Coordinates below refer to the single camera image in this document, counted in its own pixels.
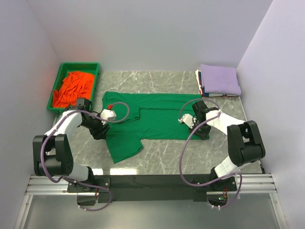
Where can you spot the green plastic bin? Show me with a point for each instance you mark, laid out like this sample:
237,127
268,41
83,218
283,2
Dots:
88,67

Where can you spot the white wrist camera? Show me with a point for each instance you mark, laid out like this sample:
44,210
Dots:
108,114
188,120

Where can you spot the orange t-shirt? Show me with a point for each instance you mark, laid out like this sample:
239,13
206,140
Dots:
76,85

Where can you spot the folded purple t-shirt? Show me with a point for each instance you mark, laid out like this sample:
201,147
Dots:
219,80

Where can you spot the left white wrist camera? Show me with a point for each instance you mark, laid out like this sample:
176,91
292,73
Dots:
108,114

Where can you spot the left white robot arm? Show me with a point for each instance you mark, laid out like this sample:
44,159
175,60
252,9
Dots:
52,151

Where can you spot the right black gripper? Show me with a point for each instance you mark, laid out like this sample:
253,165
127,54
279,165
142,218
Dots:
203,135

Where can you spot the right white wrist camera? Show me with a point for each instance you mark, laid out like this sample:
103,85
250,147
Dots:
188,120

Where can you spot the black base beam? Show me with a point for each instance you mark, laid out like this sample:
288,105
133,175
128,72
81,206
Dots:
149,188

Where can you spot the aluminium rail frame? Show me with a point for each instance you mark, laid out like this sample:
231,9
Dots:
49,206

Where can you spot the green t-shirt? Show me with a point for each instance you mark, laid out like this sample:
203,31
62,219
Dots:
146,116

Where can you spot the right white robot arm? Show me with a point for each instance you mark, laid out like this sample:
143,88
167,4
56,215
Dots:
245,145

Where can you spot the stack of folded shirts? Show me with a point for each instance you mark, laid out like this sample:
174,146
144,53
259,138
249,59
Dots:
199,81

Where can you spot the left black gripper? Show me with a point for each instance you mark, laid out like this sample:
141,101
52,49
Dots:
100,132

